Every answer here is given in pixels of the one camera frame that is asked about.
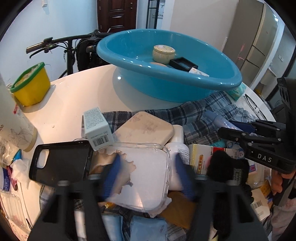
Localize beige refrigerator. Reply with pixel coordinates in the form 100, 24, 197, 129
223, 0, 278, 87

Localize clear plastic case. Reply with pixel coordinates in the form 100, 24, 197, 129
90, 143, 171, 212

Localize white blue jar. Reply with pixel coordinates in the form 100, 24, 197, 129
0, 167, 11, 192

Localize dark wooden door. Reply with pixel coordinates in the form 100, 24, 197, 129
97, 0, 137, 33

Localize green tissue pack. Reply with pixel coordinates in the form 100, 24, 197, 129
226, 82, 247, 101

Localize black square box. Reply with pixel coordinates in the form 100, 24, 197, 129
169, 57, 198, 72

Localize blue plastic basin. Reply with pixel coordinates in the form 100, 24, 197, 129
96, 29, 242, 103

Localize black eyeglasses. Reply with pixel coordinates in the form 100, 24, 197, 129
244, 94, 267, 121

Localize right hand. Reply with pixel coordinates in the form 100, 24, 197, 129
271, 170, 295, 206

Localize beige flat compact case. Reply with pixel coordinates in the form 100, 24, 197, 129
113, 111, 174, 145

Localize yellow tub green lid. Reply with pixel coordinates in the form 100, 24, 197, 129
10, 62, 50, 106

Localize black scooter handlebar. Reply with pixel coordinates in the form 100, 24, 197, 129
26, 30, 111, 78

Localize black phone case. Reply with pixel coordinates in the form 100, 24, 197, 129
29, 140, 93, 187

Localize round cream jar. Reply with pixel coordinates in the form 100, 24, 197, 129
152, 45, 176, 64

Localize small barcode box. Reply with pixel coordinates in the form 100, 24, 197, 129
83, 108, 114, 151

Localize white lotion bottle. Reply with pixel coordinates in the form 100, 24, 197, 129
165, 125, 190, 191

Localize blue plaid shirt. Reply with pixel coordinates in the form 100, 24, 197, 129
39, 91, 266, 240

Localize white floral tumbler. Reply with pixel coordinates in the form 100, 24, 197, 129
0, 79, 38, 152

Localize blue Raison box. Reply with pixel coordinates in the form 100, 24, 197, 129
189, 67, 209, 77

